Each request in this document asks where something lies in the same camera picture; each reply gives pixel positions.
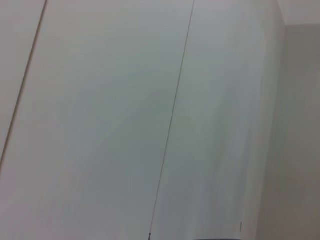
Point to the dark teal zip bag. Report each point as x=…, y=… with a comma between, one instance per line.
x=217, y=239

